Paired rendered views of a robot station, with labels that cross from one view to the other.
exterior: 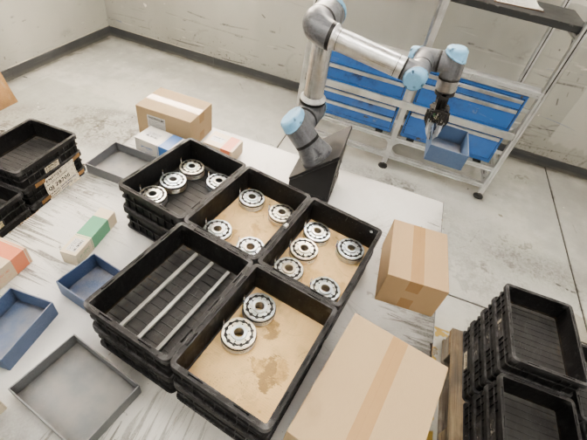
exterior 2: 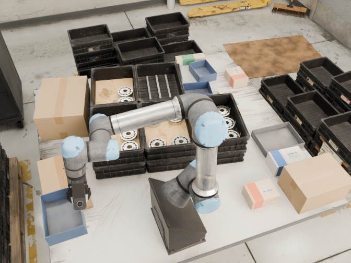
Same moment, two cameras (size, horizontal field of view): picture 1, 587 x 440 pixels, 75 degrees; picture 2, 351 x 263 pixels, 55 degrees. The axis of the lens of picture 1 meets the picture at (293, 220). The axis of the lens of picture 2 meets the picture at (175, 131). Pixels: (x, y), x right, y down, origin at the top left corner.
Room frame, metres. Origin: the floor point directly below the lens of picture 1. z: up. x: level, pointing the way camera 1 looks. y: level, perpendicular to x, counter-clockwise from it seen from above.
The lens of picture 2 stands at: (2.25, -0.51, 2.32)
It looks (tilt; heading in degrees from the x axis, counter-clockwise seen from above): 46 degrees down; 150
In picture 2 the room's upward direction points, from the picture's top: straight up
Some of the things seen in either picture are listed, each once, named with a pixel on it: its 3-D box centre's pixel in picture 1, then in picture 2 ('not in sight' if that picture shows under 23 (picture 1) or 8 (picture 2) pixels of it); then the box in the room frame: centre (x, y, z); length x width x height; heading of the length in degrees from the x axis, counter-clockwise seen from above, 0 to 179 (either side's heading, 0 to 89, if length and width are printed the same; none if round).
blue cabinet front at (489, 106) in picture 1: (459, 118); not in sight; (2.76, -1.05, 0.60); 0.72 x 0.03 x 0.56; 80
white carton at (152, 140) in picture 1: (161, 146); (285, 160); (1.49, 0.70, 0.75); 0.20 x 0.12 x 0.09; 75
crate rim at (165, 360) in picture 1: (175, 283); (158, 81); (0.64, 0.30, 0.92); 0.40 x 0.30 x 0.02; 159
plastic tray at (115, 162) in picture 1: (127, 166); (277, 139); (1.32, 0.80, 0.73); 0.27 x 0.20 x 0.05; 78
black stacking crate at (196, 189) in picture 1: (186, 186); (215, 123); (1.12, 0.44, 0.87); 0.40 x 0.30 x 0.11; 159
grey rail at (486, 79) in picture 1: (423, 61); not in sight; (2.86, -0.66, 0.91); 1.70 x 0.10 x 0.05; 80
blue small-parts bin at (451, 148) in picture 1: (446, 145); (63, 214); (1.42, -0.55, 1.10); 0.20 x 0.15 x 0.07; 170
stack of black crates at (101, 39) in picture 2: not in sight; (93, 53); (-0.73, 0.25, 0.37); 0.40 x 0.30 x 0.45; 80
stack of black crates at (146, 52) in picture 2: not in sight; (141, 68); (-0.27, 0.57, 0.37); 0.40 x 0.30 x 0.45; 79
